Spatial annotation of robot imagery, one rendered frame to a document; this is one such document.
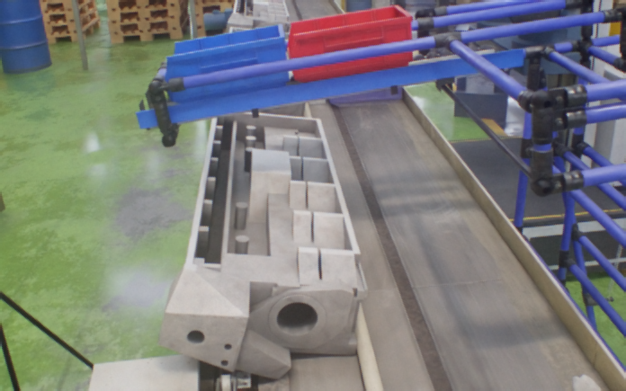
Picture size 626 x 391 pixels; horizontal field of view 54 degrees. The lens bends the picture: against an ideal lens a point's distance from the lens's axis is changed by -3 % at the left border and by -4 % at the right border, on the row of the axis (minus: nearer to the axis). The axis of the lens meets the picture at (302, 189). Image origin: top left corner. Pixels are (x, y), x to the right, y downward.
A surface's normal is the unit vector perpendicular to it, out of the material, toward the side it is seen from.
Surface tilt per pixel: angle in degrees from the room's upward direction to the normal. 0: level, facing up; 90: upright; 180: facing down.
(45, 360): 0
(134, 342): 0
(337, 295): 90
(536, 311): 2
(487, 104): 90
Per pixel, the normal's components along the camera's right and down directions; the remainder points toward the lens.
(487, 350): -0.05, -0.90
